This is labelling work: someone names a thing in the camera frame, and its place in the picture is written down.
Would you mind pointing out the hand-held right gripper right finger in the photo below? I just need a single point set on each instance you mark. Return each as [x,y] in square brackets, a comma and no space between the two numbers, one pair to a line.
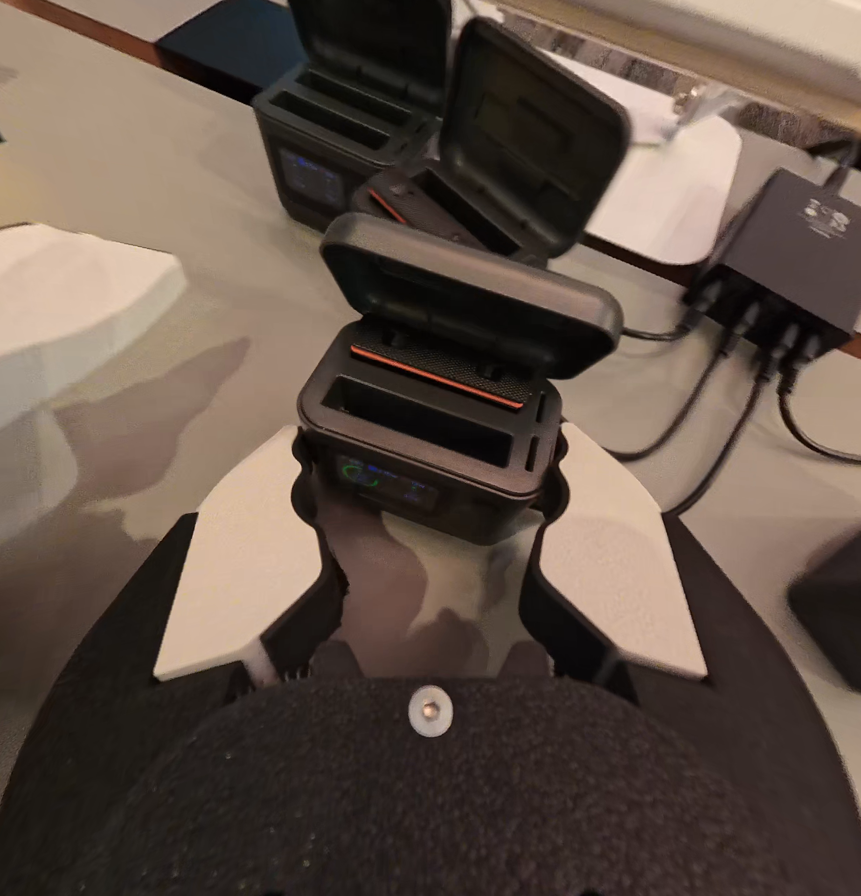
[612,574]

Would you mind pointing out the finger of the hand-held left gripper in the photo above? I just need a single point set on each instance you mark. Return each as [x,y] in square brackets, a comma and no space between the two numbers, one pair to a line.
[53,308]

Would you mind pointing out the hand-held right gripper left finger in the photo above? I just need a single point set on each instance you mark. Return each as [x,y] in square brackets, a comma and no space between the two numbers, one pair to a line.
[234,581]

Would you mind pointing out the black battery charging case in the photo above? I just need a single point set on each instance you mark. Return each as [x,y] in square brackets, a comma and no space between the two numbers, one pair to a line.
[535,140]
[486,518]
[374,42]
[843,609]

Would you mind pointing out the black battery orange rim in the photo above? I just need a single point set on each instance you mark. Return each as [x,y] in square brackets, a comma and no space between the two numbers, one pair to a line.
[437,371]
[430,210]

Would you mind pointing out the black charging hub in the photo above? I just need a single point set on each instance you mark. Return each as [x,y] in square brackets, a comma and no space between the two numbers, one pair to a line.
[801,245]

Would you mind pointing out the instruction sheet on wooden stand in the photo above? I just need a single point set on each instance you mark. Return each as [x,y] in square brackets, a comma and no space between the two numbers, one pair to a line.
[787,105]

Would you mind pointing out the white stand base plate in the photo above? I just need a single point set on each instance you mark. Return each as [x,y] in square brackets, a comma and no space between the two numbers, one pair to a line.
[668,203]

